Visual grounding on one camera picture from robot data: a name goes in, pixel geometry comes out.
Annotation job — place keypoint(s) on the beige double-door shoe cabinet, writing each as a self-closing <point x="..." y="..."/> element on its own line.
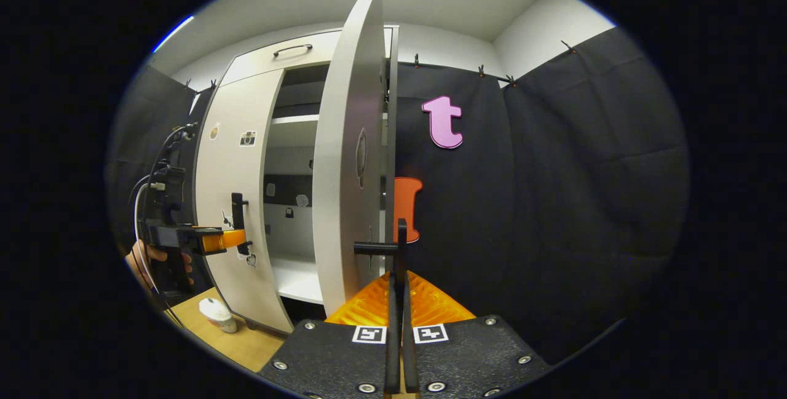
<point x="295" y="165"/>

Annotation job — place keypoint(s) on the black backdrop cloth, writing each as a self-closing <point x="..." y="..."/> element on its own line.
<point x="553" y="202"/>

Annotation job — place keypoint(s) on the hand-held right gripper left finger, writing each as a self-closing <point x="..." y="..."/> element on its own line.
<point x="332" y="356"/>

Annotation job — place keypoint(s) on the long ceiling light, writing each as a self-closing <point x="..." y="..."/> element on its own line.
<point x="173" y="33"/>

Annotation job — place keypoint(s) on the beige cabinet door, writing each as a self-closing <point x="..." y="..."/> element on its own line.
<point x="341" y="141"/>
<point x="233" y="165"/>

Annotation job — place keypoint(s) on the white cabinet shelf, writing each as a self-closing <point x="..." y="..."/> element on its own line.
<point x="298" y="279"/>
<point x="295" y="119"/>

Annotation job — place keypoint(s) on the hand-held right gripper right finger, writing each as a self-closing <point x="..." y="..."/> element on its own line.
<point x="467" y="356"/>

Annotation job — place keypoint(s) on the beige cabinet drawer front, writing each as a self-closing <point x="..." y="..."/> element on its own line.
<point x="264" y="64"/>

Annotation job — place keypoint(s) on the white cabinet bottom shelf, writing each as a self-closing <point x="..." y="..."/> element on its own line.
<point x="298" y="279"/>

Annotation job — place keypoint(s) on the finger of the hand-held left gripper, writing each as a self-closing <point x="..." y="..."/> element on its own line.
<point x="224" y="240"/>

